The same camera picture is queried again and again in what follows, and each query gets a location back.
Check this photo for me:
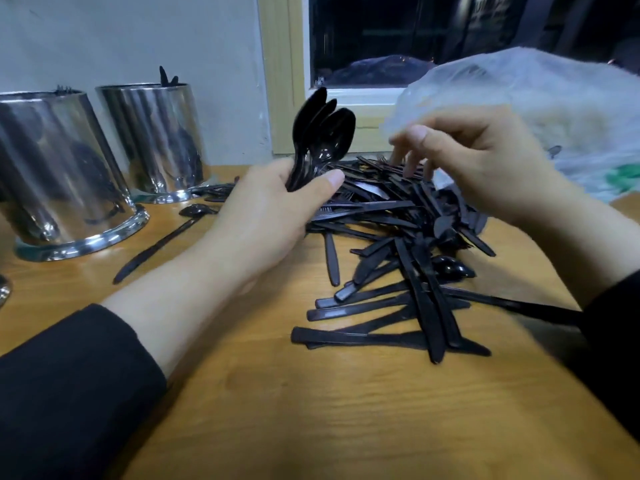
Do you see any person's right hand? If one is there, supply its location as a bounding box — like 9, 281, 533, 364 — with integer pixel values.
388, 105, 561, 231

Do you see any person's left hand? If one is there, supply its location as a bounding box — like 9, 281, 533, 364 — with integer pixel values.
200, 157, 346, 291

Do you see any lone black plastic knife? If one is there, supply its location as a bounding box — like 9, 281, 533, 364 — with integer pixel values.
113, 203, 218, 285

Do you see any pile of black plastic cutlery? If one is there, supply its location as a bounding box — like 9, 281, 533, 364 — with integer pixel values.
190, 153, 501, 296

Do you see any black plastic spoon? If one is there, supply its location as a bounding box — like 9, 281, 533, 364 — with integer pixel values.
315, 107, 357, 181
300, 99, 341, 186

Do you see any bundle of black cutlery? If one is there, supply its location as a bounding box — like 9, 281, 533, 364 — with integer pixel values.
395, 237, 447, 365
288, 87, 328, 191
291, 327, 492, 356

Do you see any person's left forearm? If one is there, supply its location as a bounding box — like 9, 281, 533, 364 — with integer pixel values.
0, 249, 251, 480

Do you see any person's right forearm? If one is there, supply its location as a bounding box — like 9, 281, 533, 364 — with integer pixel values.
520, 189, 640, 436

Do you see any clear plastic bag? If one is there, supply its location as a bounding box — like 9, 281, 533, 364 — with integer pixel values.
383, 47, 640, 201

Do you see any dark parked car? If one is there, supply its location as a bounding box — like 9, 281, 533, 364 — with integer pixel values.
320, 55, 436, 88

